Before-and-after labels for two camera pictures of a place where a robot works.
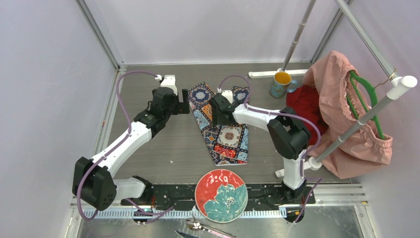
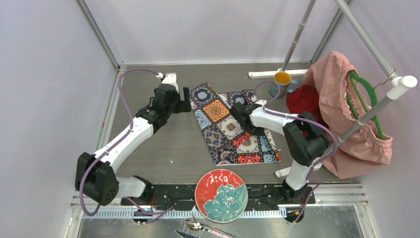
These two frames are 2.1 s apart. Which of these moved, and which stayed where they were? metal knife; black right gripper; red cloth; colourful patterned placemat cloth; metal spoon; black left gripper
Moved: colourful patterned placemat cloth; black right gripper
Stayed: red cloth; black left gripper; metal knife; metal spoon
